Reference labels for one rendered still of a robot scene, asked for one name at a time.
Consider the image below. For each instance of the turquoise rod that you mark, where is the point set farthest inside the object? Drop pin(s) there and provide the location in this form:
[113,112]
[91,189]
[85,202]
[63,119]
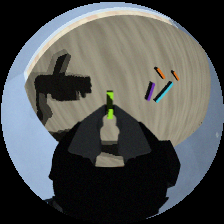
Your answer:
[164,92]

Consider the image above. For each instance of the lime green rod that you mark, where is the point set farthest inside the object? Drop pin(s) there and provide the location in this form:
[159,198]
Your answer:
[109,104]

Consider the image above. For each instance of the purple rod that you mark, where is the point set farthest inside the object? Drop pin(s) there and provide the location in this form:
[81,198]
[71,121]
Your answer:
[150,91]

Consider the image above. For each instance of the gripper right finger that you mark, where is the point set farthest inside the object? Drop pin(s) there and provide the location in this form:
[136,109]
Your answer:
[135,140]

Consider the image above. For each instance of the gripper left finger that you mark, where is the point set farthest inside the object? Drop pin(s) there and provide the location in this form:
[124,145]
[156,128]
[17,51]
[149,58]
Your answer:
[81,141]

